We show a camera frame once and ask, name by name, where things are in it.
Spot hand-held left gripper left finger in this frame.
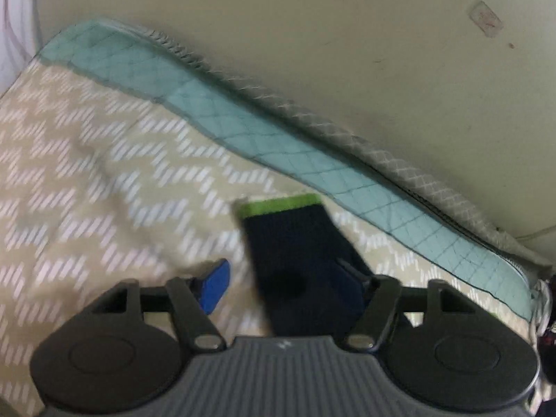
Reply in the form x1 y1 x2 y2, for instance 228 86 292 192
89 258 231 353

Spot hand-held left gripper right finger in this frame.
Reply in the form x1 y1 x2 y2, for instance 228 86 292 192
334 258 481 352

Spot navy sock with green cuff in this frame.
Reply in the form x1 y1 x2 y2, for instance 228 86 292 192
237 194 413 338

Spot teal quilted mattress pad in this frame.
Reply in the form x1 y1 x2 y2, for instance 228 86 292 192
39 19 536 321

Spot beige chevron bed sheet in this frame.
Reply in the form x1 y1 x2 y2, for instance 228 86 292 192
0 58 541 417

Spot dark object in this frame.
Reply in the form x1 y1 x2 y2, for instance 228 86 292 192
536 275 556 384

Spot white curtain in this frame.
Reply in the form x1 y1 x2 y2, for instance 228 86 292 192
0 0 43 96

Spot clear wall sticker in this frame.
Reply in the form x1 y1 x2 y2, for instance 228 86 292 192
469 1 505 38

